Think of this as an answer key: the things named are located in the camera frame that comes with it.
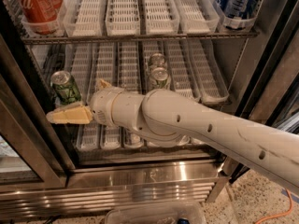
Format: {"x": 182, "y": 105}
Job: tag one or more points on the red cola can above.
{"x": 41, "y": 15}

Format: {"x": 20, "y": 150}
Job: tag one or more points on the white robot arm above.
{"x": 163, "y": 117}

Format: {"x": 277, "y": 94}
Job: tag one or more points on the stainless steel fridge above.
{"x": 51, "y": 169}

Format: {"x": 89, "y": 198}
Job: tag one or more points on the silver can behind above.
{"x": 157, "y": 60}

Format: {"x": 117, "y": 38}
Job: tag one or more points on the white floral can front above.
{"x": 159, "y": 78}

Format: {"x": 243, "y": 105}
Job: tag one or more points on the fridge door right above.
{"x": 272, "y": 94}

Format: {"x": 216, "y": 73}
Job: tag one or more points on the green soda can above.
{"x": 65, "y": 87}

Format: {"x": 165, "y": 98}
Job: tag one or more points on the clear plastic bin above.
{"x": 176, "y": 212}

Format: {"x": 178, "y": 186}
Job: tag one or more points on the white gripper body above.
{"x": 101, "y": 105}

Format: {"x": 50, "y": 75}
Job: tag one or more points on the top wire shelf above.
{"x": 46, "y": 40}

